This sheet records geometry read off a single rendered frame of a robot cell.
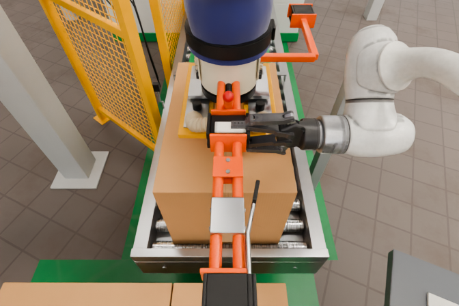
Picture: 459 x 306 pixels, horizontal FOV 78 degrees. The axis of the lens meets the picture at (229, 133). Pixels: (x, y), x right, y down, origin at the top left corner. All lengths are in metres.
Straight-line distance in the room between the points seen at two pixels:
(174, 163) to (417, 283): 0.78
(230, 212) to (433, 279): 0.71
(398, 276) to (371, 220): 0.97
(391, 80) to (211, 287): 0.51
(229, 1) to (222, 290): 0.53
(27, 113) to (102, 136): 0.74
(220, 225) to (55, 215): 1.66
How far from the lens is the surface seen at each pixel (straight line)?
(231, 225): 0.52
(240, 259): 0.51
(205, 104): 0.88
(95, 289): 1.21
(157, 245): 1.19
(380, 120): 0.69
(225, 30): 0.67
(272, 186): 0.81
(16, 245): 2.12
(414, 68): 0.64
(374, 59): 0.67
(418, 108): 2.82
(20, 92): 1.64
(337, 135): 0.66
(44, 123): 1.76
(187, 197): 0.82
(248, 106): 0.87
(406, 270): 1.06
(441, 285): 1.09
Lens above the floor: 1.64
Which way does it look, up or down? 49 degrees down
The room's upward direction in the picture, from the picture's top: straight up
